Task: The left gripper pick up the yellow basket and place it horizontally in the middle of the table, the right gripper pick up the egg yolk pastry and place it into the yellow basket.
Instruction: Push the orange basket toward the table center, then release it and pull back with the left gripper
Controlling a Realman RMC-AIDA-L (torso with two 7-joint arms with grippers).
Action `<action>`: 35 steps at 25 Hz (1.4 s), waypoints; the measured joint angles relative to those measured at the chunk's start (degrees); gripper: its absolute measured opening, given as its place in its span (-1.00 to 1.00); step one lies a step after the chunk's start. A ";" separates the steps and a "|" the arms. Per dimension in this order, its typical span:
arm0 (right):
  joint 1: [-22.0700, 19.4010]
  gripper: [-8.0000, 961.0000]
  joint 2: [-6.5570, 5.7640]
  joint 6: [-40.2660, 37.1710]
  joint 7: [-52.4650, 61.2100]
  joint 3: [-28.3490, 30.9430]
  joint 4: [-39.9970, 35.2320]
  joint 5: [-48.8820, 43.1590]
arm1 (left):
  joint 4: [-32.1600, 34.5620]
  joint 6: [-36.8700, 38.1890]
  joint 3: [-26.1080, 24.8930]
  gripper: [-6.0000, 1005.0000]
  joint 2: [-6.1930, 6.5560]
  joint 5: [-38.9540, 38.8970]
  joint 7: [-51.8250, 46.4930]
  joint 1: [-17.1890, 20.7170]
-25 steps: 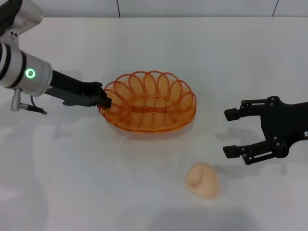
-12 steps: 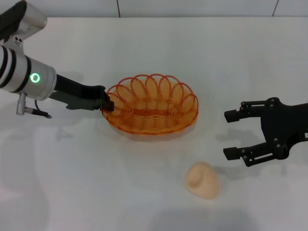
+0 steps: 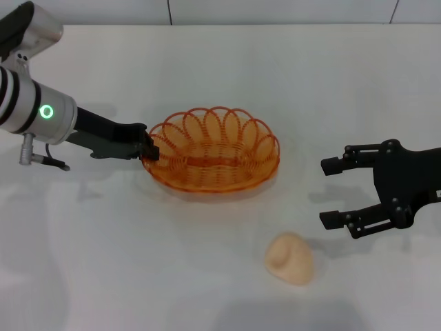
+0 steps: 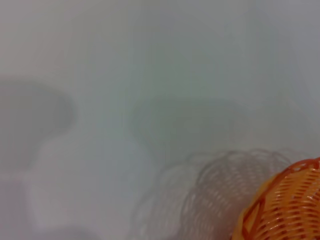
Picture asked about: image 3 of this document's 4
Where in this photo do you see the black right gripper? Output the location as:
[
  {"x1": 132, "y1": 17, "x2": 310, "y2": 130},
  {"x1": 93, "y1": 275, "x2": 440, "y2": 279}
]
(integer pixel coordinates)
[{"x1": 318, "y1": 139, "x2": 441, "y2": 241}]

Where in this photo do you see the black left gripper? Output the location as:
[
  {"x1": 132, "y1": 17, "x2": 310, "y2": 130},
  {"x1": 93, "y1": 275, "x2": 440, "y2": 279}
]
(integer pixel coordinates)
[{"x1": 64, "y1": 106, "x2": 161, "y2": 162}]

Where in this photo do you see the orange wire basket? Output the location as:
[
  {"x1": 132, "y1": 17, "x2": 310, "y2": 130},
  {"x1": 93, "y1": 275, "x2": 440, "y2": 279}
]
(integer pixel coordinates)
[{"x1": 140, "y1": 106, "x2": 280, "y2": 203}]

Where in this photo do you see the pale beige steamed bun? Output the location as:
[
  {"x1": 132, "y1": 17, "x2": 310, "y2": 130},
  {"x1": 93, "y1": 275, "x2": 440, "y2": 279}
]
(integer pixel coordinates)
[{"x1": 264, "y1": 232, "x2": 315, "y2": 287}]

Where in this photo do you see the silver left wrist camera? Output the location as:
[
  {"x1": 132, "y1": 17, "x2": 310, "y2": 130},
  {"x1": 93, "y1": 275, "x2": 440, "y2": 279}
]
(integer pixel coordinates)
[{"x1": 0, "y1": 0, "x2": 65, "y2": 72}]

